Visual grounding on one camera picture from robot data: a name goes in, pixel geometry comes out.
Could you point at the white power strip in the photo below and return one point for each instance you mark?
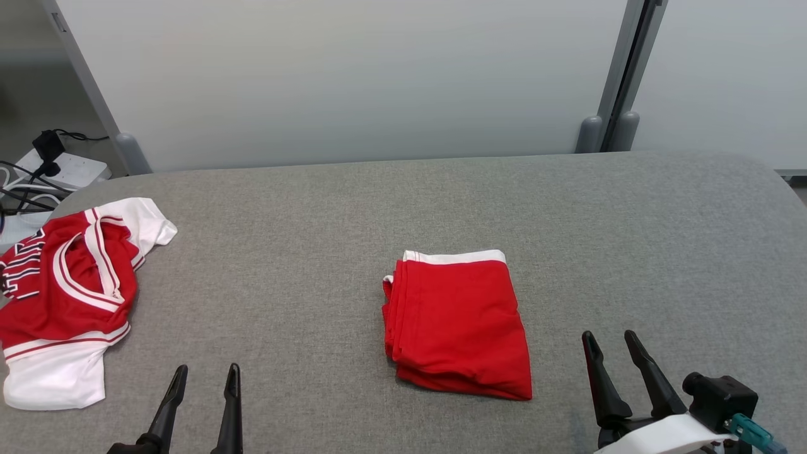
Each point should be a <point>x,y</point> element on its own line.
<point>79,169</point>

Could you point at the white partition panel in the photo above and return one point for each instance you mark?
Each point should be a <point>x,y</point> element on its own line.
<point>725,75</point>
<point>347,75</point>

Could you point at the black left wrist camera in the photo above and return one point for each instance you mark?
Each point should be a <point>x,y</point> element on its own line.
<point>725,397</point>

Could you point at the grey partition post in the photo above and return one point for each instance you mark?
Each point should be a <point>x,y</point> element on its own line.
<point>589,135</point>
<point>624,132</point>
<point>132,154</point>

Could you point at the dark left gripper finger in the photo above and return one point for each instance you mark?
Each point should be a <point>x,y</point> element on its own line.
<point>232,429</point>
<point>165,416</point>

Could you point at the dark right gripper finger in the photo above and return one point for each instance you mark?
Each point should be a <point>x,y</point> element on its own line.
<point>608,403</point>
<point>662,397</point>

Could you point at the red shorts white side stripes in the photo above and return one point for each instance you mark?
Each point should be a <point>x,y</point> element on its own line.
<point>460,321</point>

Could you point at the red and white jersey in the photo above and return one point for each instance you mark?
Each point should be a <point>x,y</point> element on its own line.
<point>63,302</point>

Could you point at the white power box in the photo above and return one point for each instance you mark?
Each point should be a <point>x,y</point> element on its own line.
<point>19,230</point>

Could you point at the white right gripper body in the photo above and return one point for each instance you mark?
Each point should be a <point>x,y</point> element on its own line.
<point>662,441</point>

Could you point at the black plug adapter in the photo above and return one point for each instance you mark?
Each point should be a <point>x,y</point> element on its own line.
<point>49,148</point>

